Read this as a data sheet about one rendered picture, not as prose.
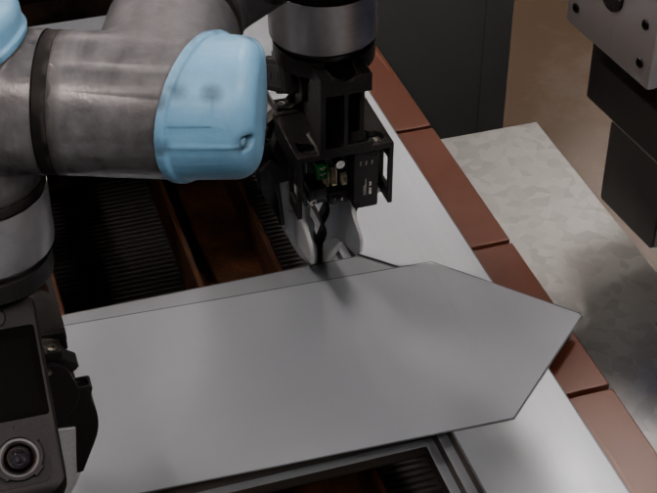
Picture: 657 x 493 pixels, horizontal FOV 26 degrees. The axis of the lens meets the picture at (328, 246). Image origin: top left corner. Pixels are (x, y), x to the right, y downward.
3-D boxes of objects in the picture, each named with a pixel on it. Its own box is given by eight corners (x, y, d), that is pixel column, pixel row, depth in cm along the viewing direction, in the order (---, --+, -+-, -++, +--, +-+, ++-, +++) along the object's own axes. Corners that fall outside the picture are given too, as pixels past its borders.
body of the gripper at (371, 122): (293, 228, 101) (290, 82, 93) (261, 162, 107) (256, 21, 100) (395, 208, 102) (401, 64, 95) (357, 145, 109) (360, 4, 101)
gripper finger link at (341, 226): (336, 301, 109) (337, 204, 103) (314, 255, 113) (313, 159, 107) (375, 293, 109) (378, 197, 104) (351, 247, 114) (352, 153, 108)
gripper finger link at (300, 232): (297, 310, 108) (296, 212, 102) (276, 263, 112) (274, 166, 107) (336, 301, 109) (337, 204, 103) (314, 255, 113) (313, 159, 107)
